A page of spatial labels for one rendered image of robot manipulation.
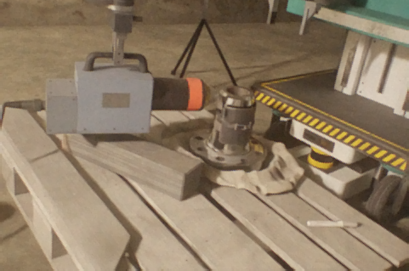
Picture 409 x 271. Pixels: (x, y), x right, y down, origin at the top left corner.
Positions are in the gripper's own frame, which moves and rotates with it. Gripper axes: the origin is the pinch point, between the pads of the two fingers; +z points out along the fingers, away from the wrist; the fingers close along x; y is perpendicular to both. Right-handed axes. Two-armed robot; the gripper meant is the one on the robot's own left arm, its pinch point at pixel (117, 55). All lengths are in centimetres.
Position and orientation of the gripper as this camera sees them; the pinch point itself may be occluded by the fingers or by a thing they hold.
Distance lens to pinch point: 138.8
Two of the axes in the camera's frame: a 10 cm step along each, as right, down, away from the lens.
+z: -1.4, 9.1, 3.9
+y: 9.4, 0.0, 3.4
